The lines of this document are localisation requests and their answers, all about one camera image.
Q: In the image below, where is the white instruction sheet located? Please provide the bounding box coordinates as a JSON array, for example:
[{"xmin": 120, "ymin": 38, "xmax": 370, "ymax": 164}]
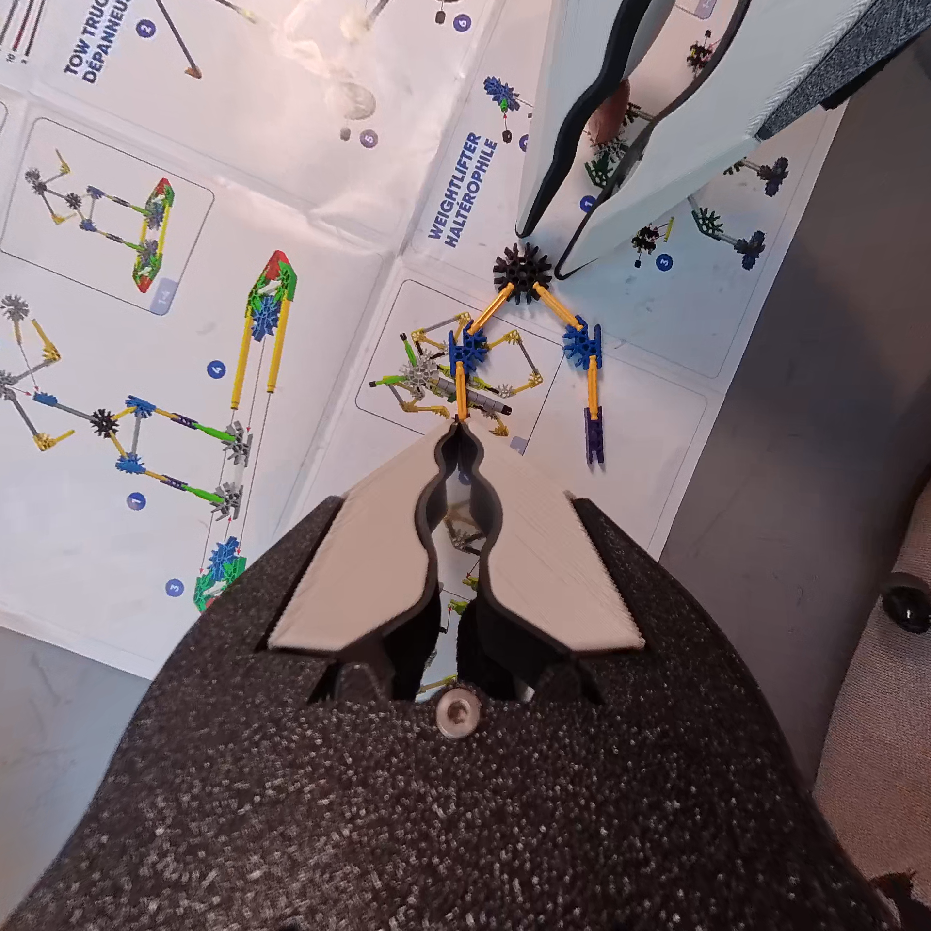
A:
[{"xmin": 0, "ymin": 0, "xmax": 844, "ymax": 678}]

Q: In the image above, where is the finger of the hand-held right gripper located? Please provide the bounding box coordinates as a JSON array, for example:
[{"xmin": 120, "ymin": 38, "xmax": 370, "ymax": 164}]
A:
[
  {"xmin": 516, "ymin": 0, "xmax": 656, "ymax": 238},
  {"xmin": 553, "ymin": 0, "xmax": 881, "ymax": 281}
]

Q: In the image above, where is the person's right hand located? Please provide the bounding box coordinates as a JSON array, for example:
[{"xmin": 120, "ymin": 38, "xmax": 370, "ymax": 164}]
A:
[{"xmin": 589, "ymin": 81, "xmax": 633, "ymax": 147}]

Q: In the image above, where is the blue plastic connector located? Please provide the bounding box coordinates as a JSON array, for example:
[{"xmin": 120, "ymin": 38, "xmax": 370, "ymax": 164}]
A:
[
  {"xmin": 561, "ymin": 321, "xmax": 605, "ymax": 369},
  {"xmin": 445, "ymin": 328, "xmax": 491, "ymax": 375}
]

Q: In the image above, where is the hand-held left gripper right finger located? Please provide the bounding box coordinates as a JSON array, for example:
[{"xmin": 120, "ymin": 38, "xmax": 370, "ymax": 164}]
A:
[{"xmin": 459, "ymin": 423, "xmax": 647, "ymax": 696}]

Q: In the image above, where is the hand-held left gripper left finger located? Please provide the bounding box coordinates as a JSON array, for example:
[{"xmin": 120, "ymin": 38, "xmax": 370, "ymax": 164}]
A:
[{"xmin": 269, "ymin": 423, "xmax": 466, "ymax": 696}]

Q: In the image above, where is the black plastic connector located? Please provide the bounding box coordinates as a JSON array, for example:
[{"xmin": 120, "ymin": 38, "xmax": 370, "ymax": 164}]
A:
[{"xmin": 492, "ymin": 244, "xmax": 554, "ymax": 300}]

